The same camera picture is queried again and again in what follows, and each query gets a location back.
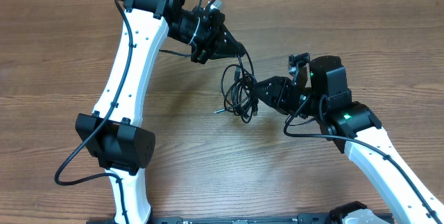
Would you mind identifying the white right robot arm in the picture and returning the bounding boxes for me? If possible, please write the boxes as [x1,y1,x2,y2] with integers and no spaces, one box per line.
[253,53,443,223]

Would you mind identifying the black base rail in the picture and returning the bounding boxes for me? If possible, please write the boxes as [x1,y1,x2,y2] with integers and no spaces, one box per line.
[86,201,395,224]

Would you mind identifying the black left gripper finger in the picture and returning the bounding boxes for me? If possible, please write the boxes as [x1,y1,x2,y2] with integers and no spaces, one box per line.
[214,24,245,55]
[208,52,243,60]

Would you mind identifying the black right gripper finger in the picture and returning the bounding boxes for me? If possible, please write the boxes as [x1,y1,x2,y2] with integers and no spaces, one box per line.
[255,77,287,94]
[257,94,282,113]

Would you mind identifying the thin black micro USB cable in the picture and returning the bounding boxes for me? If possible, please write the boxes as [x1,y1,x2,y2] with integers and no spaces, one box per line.
[227,49,257,117]

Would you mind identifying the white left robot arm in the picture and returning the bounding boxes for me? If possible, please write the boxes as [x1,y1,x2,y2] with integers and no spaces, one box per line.
[75,0,246,223]

